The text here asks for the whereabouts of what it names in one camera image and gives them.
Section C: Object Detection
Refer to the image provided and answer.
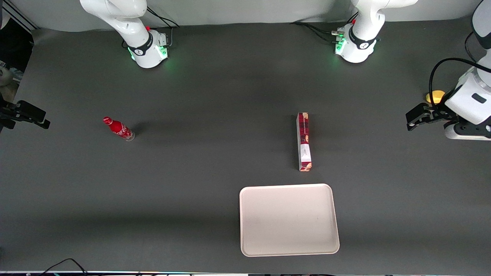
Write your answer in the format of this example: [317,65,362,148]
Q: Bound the yellow round disc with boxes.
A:
[425,90,446,104]

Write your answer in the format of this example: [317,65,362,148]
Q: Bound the dark background object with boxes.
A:
[0,16,36,74]

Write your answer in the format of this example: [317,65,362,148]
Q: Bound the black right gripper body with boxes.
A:
[0,94,18,131]

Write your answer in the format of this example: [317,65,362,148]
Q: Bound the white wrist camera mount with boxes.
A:
[444,122,491,141]

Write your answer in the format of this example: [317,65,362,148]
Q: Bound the black arm base cable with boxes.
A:
[290,21,346,45]
[147,7,181,48]

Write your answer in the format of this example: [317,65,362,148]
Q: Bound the white rectangular plastic tray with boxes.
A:
[239,184,341,257]

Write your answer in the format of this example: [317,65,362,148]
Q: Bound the black right arm base cable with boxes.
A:
[147,7,181,48]

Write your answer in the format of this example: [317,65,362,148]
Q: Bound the aluminium frame rail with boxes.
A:
[0,0,40,31]

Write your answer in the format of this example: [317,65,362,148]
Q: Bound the black left arm base cable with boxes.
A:
[290,21,346,45]

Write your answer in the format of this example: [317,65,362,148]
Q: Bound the red cookie box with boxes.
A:
[296,112,313,172]

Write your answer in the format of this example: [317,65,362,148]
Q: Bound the red cola bottle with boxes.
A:
[102,116,135,141]

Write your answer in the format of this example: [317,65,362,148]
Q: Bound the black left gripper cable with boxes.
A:
[428,32,491,112]

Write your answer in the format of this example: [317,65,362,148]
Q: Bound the thin black table edge cable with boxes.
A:
[38,258,91,276]

